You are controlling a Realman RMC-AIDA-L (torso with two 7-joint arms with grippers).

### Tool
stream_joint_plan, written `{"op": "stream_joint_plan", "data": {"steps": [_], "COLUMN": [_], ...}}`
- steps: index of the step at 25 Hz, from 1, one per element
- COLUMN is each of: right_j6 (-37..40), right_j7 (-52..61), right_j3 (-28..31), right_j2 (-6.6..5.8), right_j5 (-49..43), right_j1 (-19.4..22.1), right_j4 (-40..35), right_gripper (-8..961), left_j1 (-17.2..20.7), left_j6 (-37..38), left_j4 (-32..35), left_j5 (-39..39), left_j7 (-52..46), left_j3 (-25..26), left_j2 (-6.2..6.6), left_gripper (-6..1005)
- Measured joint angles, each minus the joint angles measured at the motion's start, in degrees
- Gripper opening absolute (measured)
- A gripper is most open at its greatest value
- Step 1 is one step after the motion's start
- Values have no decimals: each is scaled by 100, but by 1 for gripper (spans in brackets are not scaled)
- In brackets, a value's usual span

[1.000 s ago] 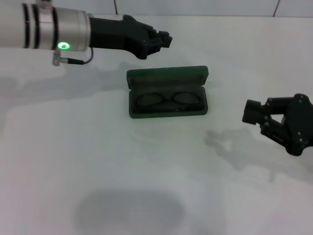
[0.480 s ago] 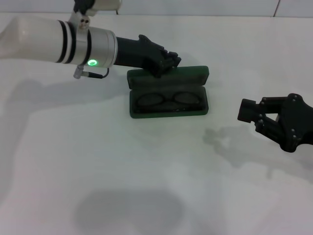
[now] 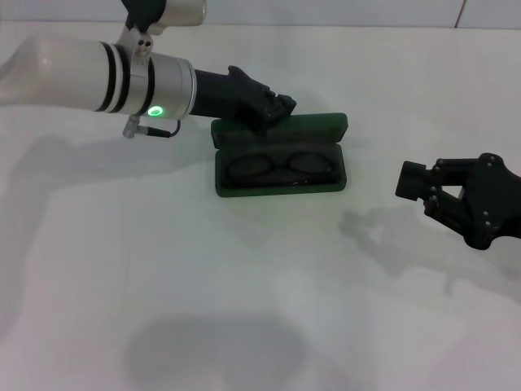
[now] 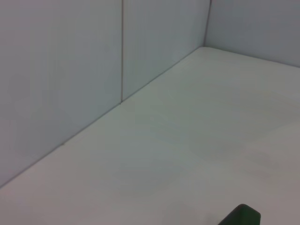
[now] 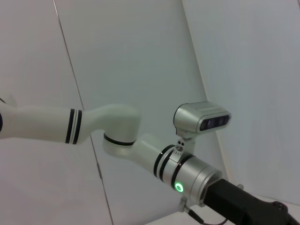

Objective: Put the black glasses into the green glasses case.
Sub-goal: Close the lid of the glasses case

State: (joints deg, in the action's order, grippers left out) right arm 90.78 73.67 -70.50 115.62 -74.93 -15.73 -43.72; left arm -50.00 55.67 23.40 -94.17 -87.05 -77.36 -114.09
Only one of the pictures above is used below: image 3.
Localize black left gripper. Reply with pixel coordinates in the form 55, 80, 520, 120
190, 64, 298, 132

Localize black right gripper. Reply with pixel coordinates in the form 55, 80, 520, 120
394, 152, 521, 251

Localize green glasses case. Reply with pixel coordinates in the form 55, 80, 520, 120
210, 112, 349, 199

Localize black glasses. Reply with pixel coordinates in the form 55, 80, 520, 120
225, 150, 339, 187

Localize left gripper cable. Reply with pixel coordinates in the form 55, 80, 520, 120
123, 115, 182, 139

